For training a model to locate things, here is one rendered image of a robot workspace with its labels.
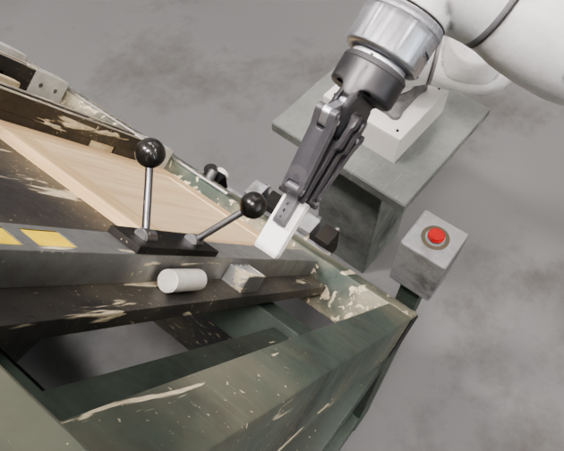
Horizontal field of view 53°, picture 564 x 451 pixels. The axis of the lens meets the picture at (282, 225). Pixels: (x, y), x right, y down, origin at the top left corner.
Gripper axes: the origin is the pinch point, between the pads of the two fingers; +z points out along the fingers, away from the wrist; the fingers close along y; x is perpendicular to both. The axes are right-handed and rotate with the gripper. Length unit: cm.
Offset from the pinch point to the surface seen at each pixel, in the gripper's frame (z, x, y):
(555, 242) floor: -31, -38, 207
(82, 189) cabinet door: 14.0, 35.8, 12.4
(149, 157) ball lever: 1.8, 18.5, -1.4
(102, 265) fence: 13.0, 12.0, -9.0
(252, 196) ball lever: 0.2, 9.4, 10.6
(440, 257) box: -4, -10, 76
